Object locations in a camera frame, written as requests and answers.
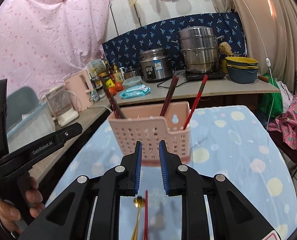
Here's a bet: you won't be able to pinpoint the dark red chopstick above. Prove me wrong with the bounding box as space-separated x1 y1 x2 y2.
99 77 126 119

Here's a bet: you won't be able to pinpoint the bright red chopstick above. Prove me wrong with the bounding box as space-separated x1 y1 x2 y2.
183 75 208 130
144 190 148 240

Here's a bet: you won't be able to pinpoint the maroon chopstick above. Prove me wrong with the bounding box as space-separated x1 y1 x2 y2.
160 76 179 116

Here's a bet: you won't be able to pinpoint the person's left hand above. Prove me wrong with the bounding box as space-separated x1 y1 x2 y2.
0 173 45 236

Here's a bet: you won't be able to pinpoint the pink perforated utensil holder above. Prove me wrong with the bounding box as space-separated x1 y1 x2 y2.
108 101 191 166

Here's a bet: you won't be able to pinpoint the white dish rack bin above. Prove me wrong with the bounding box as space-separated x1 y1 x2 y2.
6 87 56 152

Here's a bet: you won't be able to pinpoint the gold flower spoon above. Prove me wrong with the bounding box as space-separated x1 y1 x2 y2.
131 196 146 240

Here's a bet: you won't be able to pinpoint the pink electric kettle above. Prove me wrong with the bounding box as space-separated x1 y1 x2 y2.
64 70 94 112

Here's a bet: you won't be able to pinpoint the light blue patterned tablecloth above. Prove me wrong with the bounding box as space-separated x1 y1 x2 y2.
49 106 297 239

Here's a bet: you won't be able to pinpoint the wet wipes pack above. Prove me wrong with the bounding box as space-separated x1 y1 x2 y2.
120 85 151 99

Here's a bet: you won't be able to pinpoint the red tomato left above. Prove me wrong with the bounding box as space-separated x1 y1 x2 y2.
108 87 117 96

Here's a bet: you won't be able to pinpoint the red tomato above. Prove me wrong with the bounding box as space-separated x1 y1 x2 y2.
115 82 124 92
108 87 117 96

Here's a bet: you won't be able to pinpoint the red tomato right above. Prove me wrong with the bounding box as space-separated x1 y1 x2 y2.
115 82 124 92

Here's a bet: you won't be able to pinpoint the glass food container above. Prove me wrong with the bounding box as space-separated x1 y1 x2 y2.
122 76 142 89

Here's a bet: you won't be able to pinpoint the oil bottle yellow cap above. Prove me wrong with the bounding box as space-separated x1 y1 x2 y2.
113 63 123 83

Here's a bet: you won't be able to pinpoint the small lidded pot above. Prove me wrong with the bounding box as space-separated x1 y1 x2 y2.
123 67 141 80

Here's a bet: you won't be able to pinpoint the silver rice cooker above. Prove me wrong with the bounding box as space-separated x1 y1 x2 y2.
139 48 173 82

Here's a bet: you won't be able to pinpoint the black induction cooker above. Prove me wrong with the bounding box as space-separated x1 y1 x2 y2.
185 70 226 81

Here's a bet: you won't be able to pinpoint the pink floral curtain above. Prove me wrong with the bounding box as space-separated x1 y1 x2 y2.
0 0 110 97

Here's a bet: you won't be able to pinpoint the navy patterned backsplash cloth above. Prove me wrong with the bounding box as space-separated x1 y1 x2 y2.
103 12 247 69

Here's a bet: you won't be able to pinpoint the stacked blue yellow bowls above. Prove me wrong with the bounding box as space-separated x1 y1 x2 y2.
225 56 259 84

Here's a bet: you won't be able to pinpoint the stainless steel steamer pot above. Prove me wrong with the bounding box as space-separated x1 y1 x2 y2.
177 26 224 75

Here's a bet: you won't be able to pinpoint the pink floral cloth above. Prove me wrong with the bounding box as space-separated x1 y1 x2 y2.
268 96 297 150

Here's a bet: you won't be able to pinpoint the beige curtain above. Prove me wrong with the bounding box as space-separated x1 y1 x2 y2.
212 0 297 90

